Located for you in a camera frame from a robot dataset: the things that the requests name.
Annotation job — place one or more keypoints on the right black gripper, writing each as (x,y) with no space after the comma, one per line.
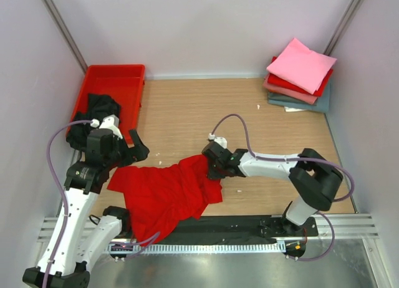
(214,160)

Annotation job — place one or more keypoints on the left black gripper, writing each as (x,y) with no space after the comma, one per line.
(125,149)

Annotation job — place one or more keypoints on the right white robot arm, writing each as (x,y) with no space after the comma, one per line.
(315,181)

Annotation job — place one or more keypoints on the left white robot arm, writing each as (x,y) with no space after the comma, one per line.
(69,257)

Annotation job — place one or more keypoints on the black t shirt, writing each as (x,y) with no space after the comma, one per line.
(98,107)

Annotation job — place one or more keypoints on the red plastic bin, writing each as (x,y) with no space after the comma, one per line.
(124,83)

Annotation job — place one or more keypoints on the folded white t shirt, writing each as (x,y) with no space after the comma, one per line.
(290,109)

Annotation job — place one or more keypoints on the folded salmon t shirt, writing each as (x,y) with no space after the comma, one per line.
(310,99)

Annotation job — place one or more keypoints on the folded grey t shirt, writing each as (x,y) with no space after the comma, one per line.
(321,104)

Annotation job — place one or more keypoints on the folded pink t shirt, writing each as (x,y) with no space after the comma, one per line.
(301,66)

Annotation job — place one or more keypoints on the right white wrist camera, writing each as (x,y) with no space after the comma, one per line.
(219,140)

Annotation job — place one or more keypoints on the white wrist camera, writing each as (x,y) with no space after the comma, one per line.
(219,140)
(110,122)

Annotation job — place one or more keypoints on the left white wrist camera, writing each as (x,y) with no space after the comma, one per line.
(110,122)

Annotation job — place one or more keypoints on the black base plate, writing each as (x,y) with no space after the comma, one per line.
(222,230)

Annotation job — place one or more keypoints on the white slotted cable duct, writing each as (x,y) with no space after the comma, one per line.
(157,249)

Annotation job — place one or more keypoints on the left aluminium frame post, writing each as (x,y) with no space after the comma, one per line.
(62,27)

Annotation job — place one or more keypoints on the aluminium frame post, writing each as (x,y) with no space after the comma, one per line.
(343,25)
(62,27)

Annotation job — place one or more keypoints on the right aluminium frame post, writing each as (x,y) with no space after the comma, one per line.
(343,25)

